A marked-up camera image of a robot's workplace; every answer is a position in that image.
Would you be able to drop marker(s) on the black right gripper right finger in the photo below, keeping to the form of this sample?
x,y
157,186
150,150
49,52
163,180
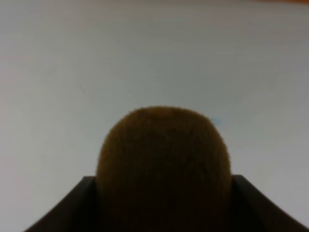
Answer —
x,y
252,211

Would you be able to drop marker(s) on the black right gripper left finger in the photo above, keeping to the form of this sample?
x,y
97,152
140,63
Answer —
x,y
76,212

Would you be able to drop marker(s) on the brown kiwi fruit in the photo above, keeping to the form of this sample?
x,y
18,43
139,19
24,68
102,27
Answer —
x,y
165,169

